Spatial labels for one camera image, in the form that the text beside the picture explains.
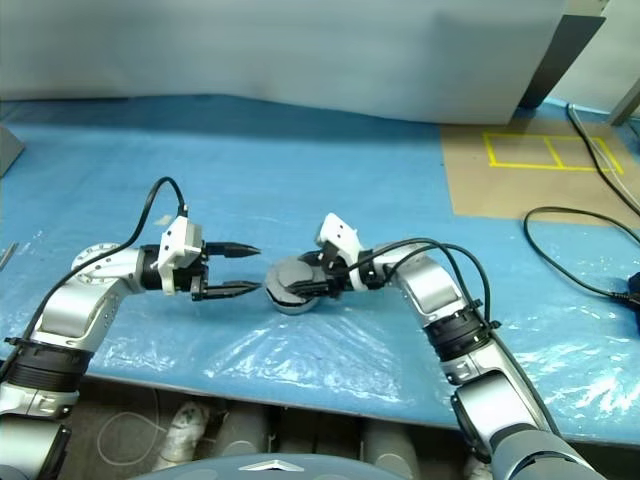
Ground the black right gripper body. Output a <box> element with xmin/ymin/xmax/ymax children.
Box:
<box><xmin>319</xmin><ymin>241</ymin><xmax>352</xmax><ymax>299</ymax></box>

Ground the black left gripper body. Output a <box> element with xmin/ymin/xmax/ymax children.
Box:
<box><xmin>188</xmin><ymin>240</ymin><xmax>211</xmax><ymax>303</ymax></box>

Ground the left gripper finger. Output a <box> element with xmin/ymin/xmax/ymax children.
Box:
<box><xmin>204</xmin><ymin>241</ymin><xmax>262</xmax><ymax>260</ymax></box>
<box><xmin>205</xmin><ymin>280</ymin><xmax>263</xmax><ymax>302</ymax></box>

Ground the grey round disc object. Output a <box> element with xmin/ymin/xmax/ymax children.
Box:
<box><xmin>264</xmin><ymin>253</ymin><xmax>329</xmax><ymax>306</ymax></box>

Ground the clear plastic film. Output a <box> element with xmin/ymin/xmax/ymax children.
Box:
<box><xmin>99</xmin><ymin>299</ymin><xmax>640</xmax><ymax>437</ymax></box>

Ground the blue table mat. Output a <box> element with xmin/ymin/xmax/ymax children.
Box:
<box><xmin>0</xmin><ymin>94</ymin><xmax>640</xmax><ymax>447</ymax></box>

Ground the grey rounded cylinder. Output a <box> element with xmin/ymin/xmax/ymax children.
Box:
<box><xmin>361</xmin><ymin>419</ymin><xmax>422</xmax><ymax>480</ymax></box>
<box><xmin>211</xmin><ymin>401</ymin><xmax>274</xmax><ymax>459</ymax></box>

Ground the white wrapped rounded shape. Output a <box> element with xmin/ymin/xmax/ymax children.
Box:
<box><xmin>151</xmin><ymin>399</ymin><xmax>212</xmax><ymax>474</ymax></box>

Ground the brown cardboard sheet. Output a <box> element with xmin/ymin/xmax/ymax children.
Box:
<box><xmin>438</xmin><ymin>109</ymin><xmax>640</xmax><ymax>230</ymax></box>

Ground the grey robot torso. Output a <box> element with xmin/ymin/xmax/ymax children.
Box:
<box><xmin>124</xmin><ymin>453</ymin><xmax>417</xmax><ymax>480</ymax></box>

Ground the thin metal tool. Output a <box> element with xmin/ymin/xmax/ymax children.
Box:
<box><xmin>0</xmin><ymin>241</ymin><xmax>21</xmax><ymax>272</ymax></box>

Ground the white backdrop board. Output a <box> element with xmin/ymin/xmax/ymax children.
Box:
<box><xmin>0</xmin><ymin>0</ymin><xmax>570</xmax><ymax>127</ymax></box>

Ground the grey metal box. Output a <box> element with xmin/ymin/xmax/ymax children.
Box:
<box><xmin>0</xmin><ymin>124</ymin><xmax>27</xmax><ymax>179</ymax></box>

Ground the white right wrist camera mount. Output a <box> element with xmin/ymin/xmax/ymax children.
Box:
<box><xmin>314</xmin><ymin>213</ymin><xmax>363</xmax><ymax>274</ymax></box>

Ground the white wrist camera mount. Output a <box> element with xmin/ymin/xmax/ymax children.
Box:
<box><xmin>314</xmin><ymin>213</ymin><xmax>363</xmax><ymax>274</ymax></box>
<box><xmin>156</xmin><ymin>215</ymin><xmax>206</xmax><ymax>297</ymax></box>

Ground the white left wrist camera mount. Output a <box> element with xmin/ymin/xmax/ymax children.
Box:
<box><xmin>156</xmin><ymin>215</ymin><xmax>206</xmax><ymax>297</ymax></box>

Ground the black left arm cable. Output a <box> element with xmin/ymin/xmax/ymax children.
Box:
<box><xmin>0</xmin><ymin>177</ymin><xmax>190</xmax><ymax>376</ymax></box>

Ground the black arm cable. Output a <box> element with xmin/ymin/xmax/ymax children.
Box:
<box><xmin>344</xmin><ymin>238</ymin><xmax>494</xmax><ymax>327</ymax></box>
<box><xmin>0</xmin><ymin>177</ymin><xmax>190</xmax><ymax>376</ymax></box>

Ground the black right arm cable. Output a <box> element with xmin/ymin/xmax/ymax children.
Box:
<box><xmin>344</xmin><ymin>238</ymin><xmax>494</xmax><ymax>327</ymax></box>

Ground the thin white string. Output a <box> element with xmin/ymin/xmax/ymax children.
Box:
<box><xmin>96</xmin><ymin>388</ymin><xmax>172</xmax><ymax>476</ymax></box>

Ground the black looped power cable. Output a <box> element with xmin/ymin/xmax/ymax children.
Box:
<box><xmin>522</xmin><ymin>206</ymin><xmax>640</xmax><ymax>314</ymax></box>

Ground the black straight cable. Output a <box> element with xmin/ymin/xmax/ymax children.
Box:
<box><xmin>566</xmin><ymin>102</ymin><xmax>640</xmax><ymax>219</ymax></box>

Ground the white thin cable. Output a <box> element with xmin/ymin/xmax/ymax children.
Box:
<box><xmin>569</xmin><ymin>107</ymin><xmax>640</xmax><ymax>204</ymax></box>

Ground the dark grey post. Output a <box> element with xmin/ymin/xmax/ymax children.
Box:
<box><xmin>516</xmin><ymin>13</ymin><xmax>607</xmax><ymax>112</ymax></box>

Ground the light grey post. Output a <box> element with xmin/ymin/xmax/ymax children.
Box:
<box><xmin>606</xmin><ymin>74</ymin><xmax>640</xmax><ymax>127</ymax></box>

